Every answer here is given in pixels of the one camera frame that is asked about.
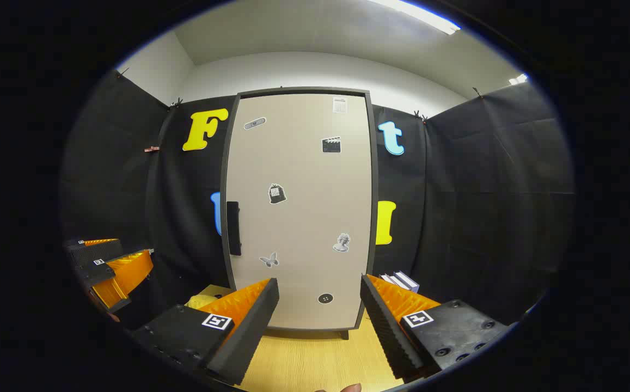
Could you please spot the pink clip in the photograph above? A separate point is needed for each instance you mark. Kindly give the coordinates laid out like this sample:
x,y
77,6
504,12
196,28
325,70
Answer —
x,y
151,148

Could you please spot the beige-spine book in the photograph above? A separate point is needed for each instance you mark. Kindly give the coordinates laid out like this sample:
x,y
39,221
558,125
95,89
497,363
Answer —
x,y
398,280

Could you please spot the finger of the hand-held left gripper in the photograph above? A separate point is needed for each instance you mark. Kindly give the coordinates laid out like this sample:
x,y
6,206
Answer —
x,y
127,275
97,251

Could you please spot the white-spine book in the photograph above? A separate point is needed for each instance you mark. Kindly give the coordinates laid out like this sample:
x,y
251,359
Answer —
x,y
385,279

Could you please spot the small ceiling light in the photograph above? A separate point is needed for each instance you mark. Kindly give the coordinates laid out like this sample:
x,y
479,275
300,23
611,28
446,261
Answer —
x,y
517,79

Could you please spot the black backdrop cloth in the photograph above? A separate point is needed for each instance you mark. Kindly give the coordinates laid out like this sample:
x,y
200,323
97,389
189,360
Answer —
x,y
472,207

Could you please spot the black binder clip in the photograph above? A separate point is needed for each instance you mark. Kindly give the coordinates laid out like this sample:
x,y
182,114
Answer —
x,y
421,115
176,102

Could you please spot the dark grey cabinet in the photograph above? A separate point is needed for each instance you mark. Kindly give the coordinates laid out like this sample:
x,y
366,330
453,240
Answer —
x,y
375,218

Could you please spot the long ceiling light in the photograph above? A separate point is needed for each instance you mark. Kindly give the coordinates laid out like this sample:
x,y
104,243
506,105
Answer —
x,y
418,15

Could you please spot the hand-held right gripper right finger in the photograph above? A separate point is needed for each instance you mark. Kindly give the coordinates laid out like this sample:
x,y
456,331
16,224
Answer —
x,y
388,332

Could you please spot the yellow lemon-shaped toy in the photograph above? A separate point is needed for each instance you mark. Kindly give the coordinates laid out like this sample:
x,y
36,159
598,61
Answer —
x,y
200,302

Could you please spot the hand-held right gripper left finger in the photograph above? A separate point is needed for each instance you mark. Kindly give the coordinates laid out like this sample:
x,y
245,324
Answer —
x,y
249,332

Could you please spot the lavender-spine book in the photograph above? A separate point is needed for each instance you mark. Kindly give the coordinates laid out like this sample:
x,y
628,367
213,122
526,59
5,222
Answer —
x,y
408,280

